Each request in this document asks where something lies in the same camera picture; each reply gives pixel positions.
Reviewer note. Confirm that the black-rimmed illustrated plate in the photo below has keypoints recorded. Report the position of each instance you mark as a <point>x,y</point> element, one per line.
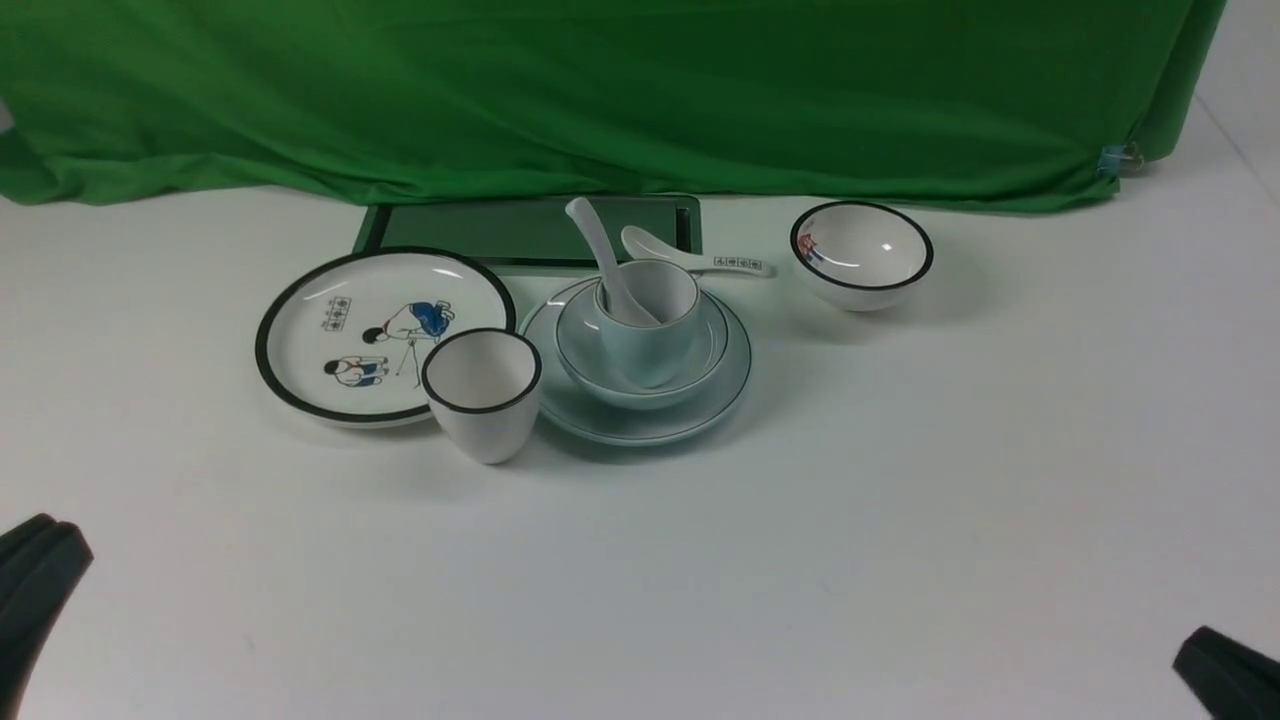
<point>346,342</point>

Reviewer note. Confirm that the blue binder clip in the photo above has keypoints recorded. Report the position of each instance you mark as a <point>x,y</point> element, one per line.
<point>1125,159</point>

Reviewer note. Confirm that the black-rimmed white cup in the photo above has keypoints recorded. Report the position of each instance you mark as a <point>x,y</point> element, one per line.
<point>484,388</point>

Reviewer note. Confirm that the pale green plate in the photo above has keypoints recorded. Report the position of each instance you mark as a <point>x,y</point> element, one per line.
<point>568,407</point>

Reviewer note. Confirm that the pale green bowl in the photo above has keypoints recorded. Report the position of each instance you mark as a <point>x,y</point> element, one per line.
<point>582,353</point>

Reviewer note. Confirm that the dark green rectangular tray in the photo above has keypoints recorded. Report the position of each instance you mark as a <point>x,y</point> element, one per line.
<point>530,236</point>

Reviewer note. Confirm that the white spoon with characters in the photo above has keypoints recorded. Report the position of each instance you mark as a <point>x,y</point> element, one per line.
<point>640,244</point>

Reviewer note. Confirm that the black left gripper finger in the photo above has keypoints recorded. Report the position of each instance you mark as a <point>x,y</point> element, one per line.
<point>42,562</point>

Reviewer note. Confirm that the black-rimmed illustrated bowl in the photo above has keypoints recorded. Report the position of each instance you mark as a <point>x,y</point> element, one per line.
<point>859,256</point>

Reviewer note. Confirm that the pale green cup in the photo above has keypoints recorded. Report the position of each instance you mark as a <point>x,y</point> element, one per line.
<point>649,355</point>

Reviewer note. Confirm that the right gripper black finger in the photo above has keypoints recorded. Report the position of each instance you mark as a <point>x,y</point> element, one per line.
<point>1231,680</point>

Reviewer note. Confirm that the plain white spoon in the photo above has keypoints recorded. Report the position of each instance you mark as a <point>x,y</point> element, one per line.
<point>605,265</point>

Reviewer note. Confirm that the green backdrop cloth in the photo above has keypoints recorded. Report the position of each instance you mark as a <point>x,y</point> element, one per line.
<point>975,105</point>

